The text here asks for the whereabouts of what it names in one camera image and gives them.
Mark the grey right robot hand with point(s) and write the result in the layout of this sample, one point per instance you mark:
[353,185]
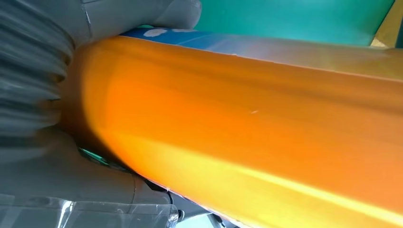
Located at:
[63,182]

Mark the yellow film-wrapped cardboard box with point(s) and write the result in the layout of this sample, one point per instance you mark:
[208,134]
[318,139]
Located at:
[388,28]

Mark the green table mat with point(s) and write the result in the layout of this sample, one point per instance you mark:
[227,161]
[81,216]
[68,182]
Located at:
[283,19]

